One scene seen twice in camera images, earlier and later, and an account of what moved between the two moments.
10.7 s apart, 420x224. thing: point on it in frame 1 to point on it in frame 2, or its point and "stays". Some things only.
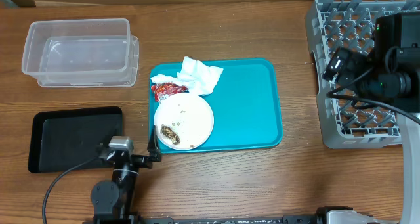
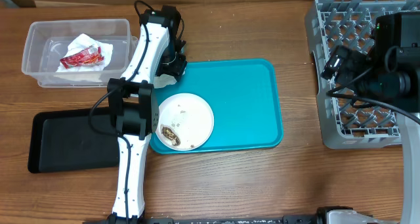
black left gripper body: x=140 y=161 to x=172 y=62
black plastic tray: x=63 y=139 stays
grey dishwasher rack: x=348 y=20 stays
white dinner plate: x=189 y=117 stays
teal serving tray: x=245 y=102 stays
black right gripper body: x=354 y=65 stays
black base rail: x=287 y=219 stays
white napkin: x=199 y=78 to x=83 y=42
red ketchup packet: x=161 y=90 to x=90 y=56
